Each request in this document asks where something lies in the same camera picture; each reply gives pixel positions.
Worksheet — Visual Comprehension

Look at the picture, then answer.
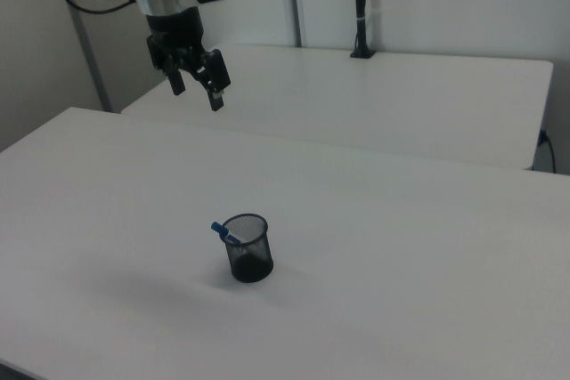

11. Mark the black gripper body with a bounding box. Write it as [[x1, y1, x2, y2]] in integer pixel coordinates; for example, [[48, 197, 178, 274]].
[[145, 6, 210, 77]]

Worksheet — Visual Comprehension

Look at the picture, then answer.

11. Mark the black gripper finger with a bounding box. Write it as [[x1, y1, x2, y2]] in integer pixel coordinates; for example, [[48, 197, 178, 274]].
[[165, 53, 186, 96], [194, 48, 232, 113]]

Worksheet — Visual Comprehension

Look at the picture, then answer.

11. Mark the blue and white marker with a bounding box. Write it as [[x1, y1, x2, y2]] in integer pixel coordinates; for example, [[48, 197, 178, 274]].
[[209, 221, 241, 246]]

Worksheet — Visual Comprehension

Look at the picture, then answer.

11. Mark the white side table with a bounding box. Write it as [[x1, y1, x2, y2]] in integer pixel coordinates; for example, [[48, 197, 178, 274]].
[[120, 43, 555, 172]]

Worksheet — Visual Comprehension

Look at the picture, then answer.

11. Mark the black mesh pen cup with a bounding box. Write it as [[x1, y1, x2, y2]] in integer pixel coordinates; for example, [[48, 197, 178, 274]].
[[221, 213, 274, 285]]

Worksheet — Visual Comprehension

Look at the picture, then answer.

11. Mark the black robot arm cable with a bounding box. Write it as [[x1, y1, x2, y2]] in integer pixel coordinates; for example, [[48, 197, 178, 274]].
[[56, 0, 137, 14]]

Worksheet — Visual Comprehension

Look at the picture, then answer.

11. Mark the black camera pole with tie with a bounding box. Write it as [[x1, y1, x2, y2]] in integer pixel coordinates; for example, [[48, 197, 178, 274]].
[[349, 0, 378, 60]]

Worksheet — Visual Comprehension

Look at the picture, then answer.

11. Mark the black cable with blue plug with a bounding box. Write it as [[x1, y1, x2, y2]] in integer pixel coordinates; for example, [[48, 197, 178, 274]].
[[537, 128, 558, 174]]

